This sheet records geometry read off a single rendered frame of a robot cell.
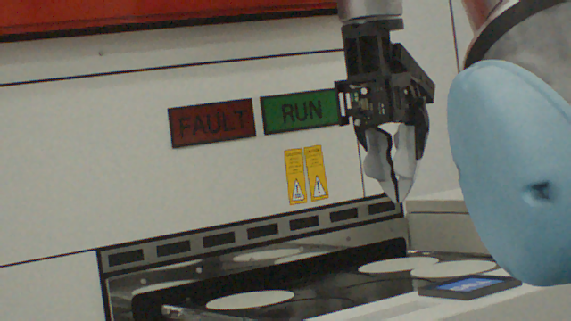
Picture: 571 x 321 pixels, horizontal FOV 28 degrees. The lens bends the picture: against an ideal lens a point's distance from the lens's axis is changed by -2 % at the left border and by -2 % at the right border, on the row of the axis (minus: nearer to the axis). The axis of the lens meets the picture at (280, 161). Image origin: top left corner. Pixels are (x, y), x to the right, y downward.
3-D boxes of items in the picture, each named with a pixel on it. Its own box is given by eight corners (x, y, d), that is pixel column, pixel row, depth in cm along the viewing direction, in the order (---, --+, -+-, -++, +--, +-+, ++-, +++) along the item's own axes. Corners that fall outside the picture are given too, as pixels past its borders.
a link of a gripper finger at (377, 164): (359, 210, 133) (349, 130, 132) (378, 202, 138) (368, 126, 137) (384, 209, 131) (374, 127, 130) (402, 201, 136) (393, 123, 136)
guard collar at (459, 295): (417, 295, 85) (416, 288, 85) (472, 281, 89) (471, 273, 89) (467, 300, 81) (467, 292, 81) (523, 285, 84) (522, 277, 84)
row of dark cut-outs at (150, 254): (101, 272, 131) (98, 251, 131) (397, 212, 155) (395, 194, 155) (103, 273, 131) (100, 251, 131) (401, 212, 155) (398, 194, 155)
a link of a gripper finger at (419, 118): (391, 162, 135) (382, 88, 134) (396, 160, 136) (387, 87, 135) (428, 159, 132) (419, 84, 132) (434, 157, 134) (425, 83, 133)
